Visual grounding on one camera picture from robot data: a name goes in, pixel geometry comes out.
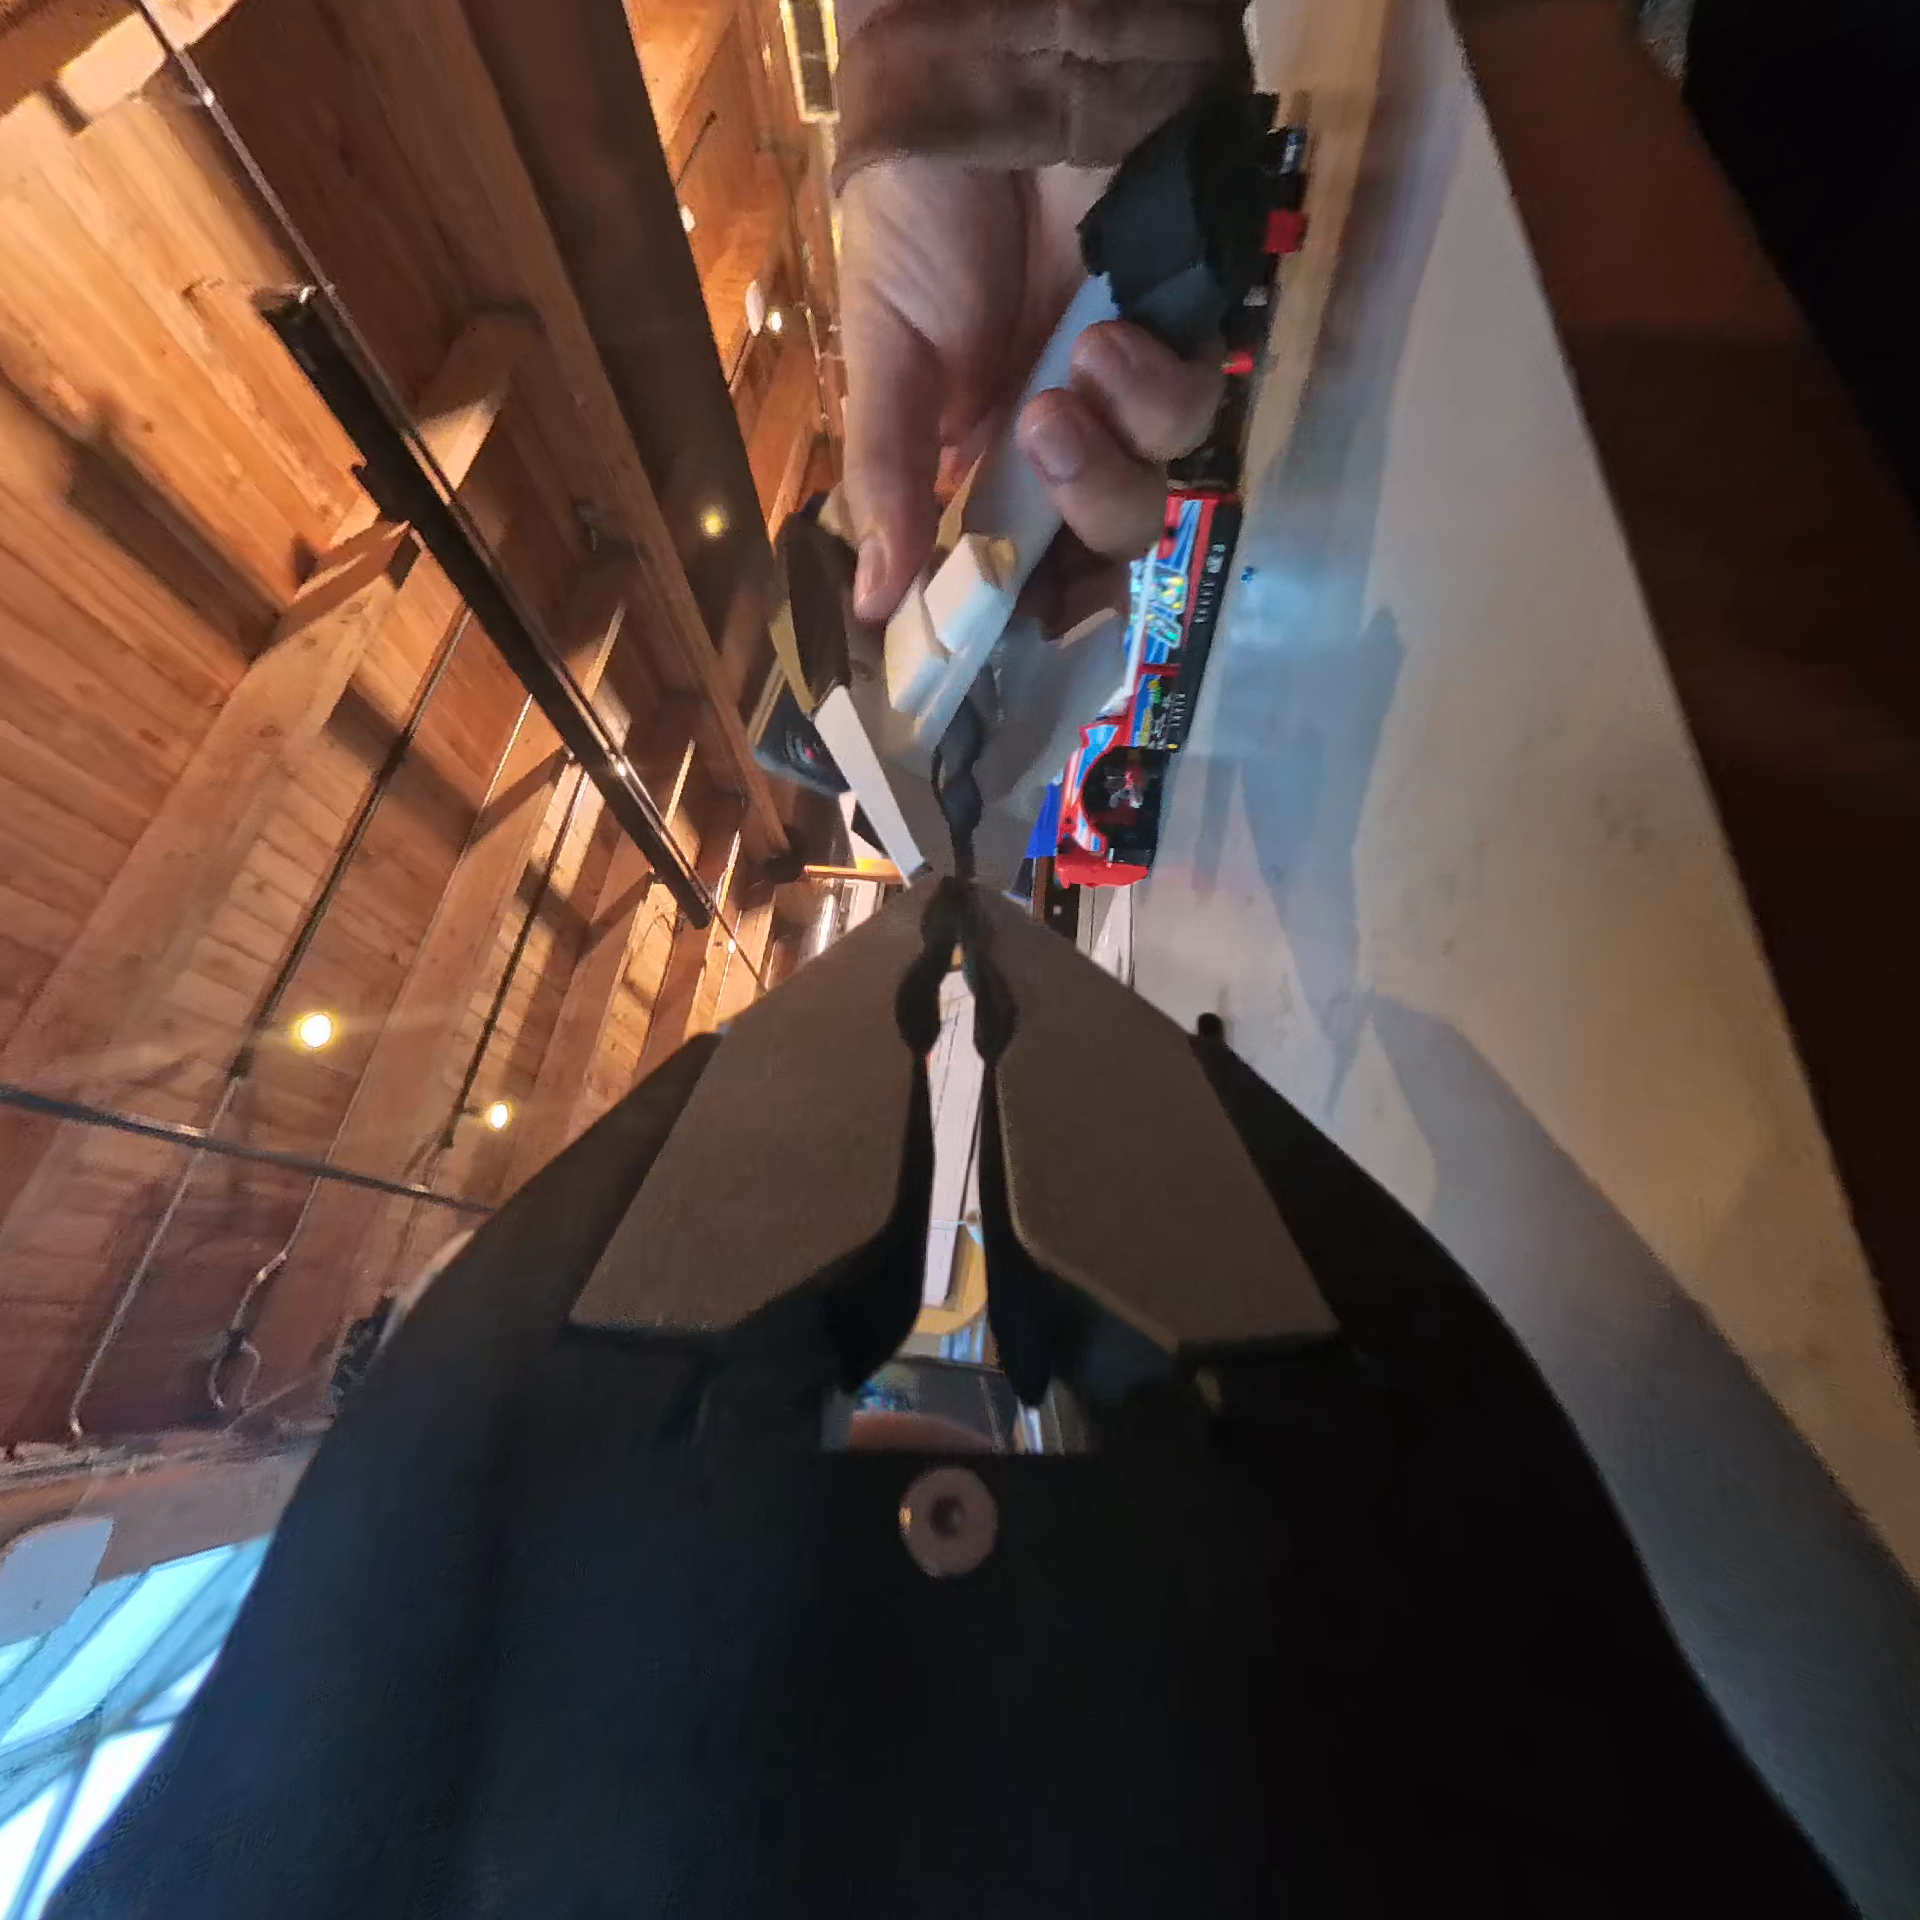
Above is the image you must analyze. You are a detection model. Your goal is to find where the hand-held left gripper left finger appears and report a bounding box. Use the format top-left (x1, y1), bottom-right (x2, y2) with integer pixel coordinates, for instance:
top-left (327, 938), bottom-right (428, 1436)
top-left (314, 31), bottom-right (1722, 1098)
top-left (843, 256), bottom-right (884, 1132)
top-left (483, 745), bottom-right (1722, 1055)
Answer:
top-left (566, 877), bottom-right (953, 1400)

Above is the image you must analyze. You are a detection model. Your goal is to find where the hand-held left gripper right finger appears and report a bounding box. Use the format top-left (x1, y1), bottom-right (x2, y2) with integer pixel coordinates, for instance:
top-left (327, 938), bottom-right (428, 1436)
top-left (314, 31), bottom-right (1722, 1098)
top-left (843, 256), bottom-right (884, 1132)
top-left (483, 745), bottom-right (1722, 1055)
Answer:
top-left (960, 882), bottom-right (1342, 1403)

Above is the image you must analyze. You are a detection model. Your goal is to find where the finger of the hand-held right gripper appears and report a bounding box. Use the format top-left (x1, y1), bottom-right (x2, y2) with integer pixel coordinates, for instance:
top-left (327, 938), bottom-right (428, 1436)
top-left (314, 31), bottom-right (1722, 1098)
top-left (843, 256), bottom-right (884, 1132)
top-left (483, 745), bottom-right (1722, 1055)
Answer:
top-left (808, 682), bottom-right (935, 882)
top-left (930, 612), bottom-right (1126, 891)

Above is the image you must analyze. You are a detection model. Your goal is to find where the person's right forearm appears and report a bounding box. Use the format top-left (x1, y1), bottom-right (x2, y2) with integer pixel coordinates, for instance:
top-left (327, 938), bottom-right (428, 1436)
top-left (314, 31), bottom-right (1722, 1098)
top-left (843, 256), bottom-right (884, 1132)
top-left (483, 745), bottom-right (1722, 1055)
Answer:
top-left (829, 0), bottom-right (1255, 189)

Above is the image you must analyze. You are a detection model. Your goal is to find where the grey desk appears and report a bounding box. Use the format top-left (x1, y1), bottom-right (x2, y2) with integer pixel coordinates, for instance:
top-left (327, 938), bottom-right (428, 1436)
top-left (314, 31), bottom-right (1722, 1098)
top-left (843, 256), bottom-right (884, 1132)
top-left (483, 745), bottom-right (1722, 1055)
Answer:
top-left (1080, 0), bottom-right (1920, 1920)

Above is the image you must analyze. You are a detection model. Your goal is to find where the person's right hand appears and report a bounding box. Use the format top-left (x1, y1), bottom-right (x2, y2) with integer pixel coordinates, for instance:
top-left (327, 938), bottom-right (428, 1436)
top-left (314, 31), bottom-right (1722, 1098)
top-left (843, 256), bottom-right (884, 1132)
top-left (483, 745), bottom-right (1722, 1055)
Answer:
top-left (831, 157), bottom-right (1227, 630)

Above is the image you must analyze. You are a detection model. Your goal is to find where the red toy brick race car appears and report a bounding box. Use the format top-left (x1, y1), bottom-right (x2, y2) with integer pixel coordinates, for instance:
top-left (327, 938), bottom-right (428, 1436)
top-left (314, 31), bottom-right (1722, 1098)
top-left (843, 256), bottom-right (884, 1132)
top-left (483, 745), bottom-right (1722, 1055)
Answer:
top-left (1027, 87), bottom-right (1312, 891)

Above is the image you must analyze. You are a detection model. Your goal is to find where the printed instruction sheet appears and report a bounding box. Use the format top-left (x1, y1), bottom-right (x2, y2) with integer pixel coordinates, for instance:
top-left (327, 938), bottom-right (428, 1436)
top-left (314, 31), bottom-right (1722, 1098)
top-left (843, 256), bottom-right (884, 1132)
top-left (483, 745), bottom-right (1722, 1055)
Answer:
top-left (920, 990), bottom-right (1000, 1362)

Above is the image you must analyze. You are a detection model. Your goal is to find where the glass skylight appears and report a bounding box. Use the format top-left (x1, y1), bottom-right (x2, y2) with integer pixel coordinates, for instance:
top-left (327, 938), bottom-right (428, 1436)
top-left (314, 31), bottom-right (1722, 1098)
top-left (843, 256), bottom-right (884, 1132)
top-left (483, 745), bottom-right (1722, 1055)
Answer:
top-left (0, 1528), bottom-right (279, 1920)

